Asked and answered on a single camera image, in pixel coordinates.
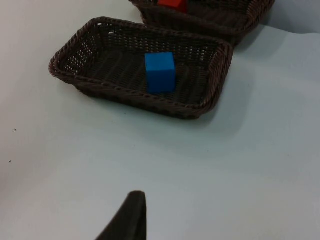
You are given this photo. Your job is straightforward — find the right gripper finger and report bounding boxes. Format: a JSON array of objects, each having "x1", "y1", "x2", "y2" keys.
[{"x1": 95, "y1": 190, "x2": 147, "y2": 240}]

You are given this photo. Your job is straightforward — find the blue cube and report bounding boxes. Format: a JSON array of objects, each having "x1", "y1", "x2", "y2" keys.
[{"x1": 144, "y1": 51, "x2": 176, "y2": 95}]

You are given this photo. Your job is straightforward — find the dark brown wicker basket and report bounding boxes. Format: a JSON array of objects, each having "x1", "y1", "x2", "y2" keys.
[
  {"x1": 48, "y1": 16, "x2": 235, "y2": 120},
  {"x1": 128, "y1": 0, "x2": 276, "y2": 47}
]

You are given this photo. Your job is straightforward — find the red cube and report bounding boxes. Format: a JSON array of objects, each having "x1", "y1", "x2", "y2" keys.
[{"x1": 157, "y1": 0, "x2": 188, "y2": 14}]

